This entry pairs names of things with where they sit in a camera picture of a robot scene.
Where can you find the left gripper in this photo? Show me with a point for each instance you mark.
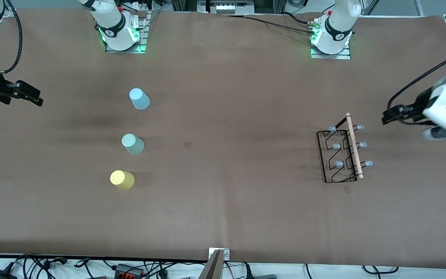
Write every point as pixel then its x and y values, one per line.
pixel 421 104

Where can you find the pale green plastic cup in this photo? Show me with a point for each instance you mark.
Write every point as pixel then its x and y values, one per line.
pixel 132 144

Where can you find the yellow plastic cup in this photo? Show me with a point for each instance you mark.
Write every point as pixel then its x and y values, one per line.
pixel 122 180

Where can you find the light blue plastic cup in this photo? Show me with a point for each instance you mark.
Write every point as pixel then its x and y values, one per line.
pixel 139 99

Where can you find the black power adapter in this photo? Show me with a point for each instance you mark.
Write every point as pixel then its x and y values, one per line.
pixel 0 275

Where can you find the white power strip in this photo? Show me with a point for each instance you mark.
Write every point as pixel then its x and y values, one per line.
pixel 230 7

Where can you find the black orange connector block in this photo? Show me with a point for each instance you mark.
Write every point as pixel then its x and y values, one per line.
pixel 128 270

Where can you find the aluminium left arm base plate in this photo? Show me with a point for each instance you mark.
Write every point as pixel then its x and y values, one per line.
pixel 343 56

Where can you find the aluminium right arm base plate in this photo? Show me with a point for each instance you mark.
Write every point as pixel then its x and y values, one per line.
pixel 143 38

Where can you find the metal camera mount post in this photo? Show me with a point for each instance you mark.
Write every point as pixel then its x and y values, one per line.
pixel 215 265

